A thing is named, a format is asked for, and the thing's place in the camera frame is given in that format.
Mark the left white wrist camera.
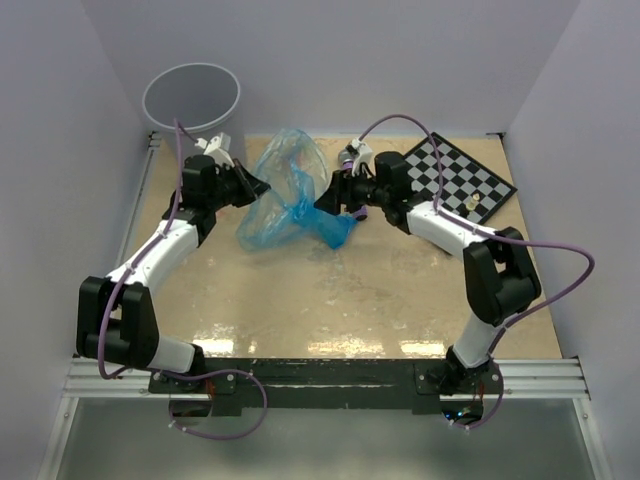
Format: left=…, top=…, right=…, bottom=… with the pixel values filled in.
left=194, top=133, right=234, bottom=167

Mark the black and silver chessboard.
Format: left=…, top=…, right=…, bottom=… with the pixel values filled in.
left=404, top=133, right=516, bottom=225

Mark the blue plastic trash bag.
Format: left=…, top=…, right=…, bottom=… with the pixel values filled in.
left=236, top=129, right=356, bottom=251

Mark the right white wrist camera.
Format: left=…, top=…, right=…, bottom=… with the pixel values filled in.
left=346, top=138, right=373, bottom=176

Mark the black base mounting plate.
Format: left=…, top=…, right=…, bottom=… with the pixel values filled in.
left=149, top=358, right=503, bottom=417

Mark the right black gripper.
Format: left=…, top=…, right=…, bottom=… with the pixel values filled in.
left=314, top=165, right=390, bottom=216

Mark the grey plastic trash bin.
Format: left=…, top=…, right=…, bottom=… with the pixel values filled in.
left=141, top=63, right=241, bottom=132

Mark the white chess piece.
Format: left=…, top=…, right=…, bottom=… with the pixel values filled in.
left=465, top=192, right=481, bottom=212

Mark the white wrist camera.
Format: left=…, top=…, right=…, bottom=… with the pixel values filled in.
left=194, top=133, right=234, bottom=167
left=346, top=138, right=373, bottom=176

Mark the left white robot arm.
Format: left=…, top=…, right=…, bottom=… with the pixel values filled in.
left=76, top=155, right=270, bottom=392

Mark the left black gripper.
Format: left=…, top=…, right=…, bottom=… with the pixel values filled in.
left=208, top=159, right=271, bottom=211

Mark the purple glitter toy microphone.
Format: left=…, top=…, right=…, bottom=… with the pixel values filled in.
left=338, top=148, right=368, bottom=222

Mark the left aluminium rail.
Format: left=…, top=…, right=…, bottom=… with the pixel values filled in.
left=111, top=130, right=162, bottom=270

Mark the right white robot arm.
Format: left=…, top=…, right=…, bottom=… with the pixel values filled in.
left=315, top=151, right=541, bottom=393

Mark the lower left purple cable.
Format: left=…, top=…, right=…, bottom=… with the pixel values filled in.
left=168, top=368, right=269, bottom=441

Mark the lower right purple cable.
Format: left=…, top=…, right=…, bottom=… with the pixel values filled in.
left=448, top=369, right=505, bottom=432

